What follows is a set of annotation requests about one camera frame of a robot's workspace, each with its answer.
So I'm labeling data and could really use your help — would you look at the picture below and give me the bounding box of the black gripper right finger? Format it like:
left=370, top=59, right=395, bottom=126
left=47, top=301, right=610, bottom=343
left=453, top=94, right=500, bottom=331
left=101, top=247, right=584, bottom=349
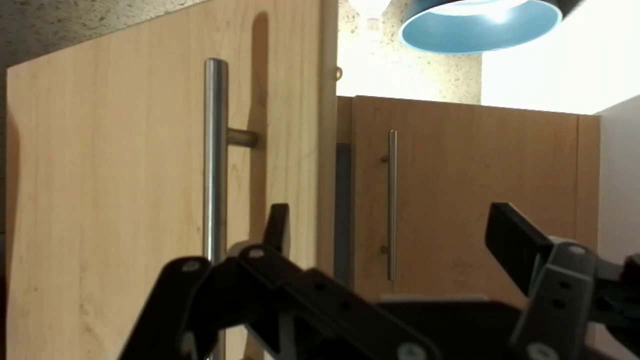
left=485, top=200, right=640, bottom=360

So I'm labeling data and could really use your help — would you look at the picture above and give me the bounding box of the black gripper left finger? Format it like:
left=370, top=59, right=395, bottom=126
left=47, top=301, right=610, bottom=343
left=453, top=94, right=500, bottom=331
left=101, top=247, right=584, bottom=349
left=119, top=200, right=442, bottom=360

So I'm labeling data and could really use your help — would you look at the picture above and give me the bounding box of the wooden wall cabinet door white-backed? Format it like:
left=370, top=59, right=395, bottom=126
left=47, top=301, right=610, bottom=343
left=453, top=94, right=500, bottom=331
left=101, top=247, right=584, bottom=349
left=5, top=0, right=340, bottom=360

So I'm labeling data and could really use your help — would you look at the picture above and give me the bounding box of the metal bar wall cabinet handle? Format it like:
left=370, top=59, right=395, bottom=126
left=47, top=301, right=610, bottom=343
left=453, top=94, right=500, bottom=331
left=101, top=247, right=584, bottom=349
left=381, top=128, right=402, bottom=283
left=200, top=56, right=263, bottom=267

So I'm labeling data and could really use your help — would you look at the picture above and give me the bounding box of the large dark blue bowl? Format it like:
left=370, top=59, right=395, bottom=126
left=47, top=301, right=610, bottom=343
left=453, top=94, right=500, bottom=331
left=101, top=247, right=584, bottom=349
left=398, top=0, right=565, bottom=56

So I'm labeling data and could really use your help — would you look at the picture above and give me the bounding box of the wooden wall cabinet door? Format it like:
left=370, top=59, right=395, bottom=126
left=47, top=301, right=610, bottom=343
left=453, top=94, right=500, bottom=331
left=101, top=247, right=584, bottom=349
left=349, top=94, right=602, bottom=305

